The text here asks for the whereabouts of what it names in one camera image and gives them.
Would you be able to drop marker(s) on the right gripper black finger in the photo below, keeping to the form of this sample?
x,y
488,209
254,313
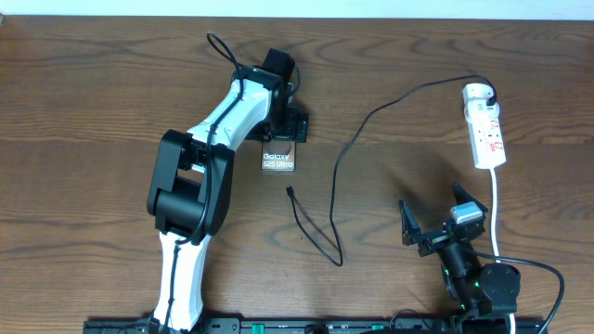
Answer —
x,y
463,197
410,228

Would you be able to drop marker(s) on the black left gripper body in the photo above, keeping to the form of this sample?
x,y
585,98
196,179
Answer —
x,y
290,127

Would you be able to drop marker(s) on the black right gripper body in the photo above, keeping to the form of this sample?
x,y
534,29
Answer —
x,y
434,238

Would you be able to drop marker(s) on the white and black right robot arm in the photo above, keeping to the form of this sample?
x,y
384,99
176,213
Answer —
x,y
487,291

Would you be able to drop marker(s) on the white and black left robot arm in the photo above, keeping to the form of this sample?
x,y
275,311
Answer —
x,y
190,189

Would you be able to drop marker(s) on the white charger plug adapter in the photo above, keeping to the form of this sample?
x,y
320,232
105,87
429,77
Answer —
x,y
479,91

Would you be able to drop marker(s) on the white power strip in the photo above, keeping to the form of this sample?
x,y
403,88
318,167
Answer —
x,y
485,134

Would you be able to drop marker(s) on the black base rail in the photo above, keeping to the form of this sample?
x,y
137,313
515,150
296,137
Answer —
x,y
225,325

